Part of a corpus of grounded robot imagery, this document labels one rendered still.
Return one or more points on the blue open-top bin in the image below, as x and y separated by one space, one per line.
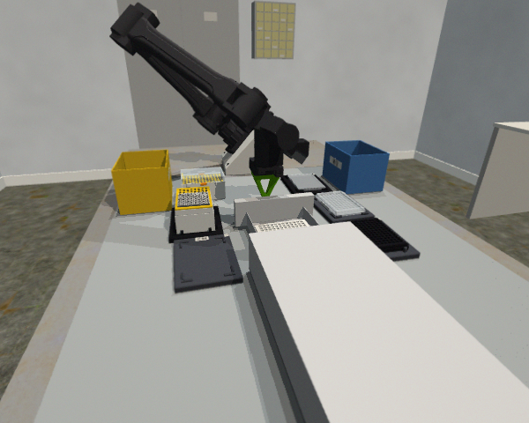
358 173

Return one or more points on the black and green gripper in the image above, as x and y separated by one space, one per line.
260 169

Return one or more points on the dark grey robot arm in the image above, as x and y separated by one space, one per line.
134 33

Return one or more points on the yellow open-top bin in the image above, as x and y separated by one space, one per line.
145 189

